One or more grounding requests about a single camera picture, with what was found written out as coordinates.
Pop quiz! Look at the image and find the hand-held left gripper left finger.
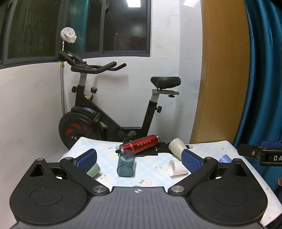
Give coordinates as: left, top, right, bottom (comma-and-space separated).
29, 148, 111, 196

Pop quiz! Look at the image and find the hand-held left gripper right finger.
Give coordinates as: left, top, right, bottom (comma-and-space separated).
168, 149, 252, 196

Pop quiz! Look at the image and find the teal transparent cup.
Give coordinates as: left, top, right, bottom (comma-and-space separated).
117, 150, 136, 177

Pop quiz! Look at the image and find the green cup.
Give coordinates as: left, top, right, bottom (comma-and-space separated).
86, 163, 101, 178

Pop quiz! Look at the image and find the white cup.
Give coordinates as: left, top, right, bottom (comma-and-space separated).
168, 160, 192, 178

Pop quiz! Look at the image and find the cream cup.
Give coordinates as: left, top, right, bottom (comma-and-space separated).
168, 138, 189, 159

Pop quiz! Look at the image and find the black cloth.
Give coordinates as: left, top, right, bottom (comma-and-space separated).
134, 142, 171, 157

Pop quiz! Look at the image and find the floral tablecloth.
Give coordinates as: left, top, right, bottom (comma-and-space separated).
58, 137, 278, 227

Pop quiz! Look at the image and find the black exercise bike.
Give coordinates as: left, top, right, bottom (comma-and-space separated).
58, 50, 182, 148

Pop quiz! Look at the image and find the red metal bottle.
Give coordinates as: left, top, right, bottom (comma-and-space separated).
119, 135, 161, 155

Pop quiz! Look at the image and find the blue curtain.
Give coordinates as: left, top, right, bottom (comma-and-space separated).
233, 0, 282, 150

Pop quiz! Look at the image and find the wooden door panel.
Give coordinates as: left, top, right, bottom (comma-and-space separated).
190, 0, 251, 144

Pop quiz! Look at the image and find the white cloth-wrapped tap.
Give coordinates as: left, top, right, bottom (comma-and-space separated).
60, 27, 78, 44

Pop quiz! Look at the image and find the dark framed window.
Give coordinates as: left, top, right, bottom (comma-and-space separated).
0, 0, 153, 66

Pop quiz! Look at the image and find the metal hose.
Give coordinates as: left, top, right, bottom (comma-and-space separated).
59, 41, 66, 116

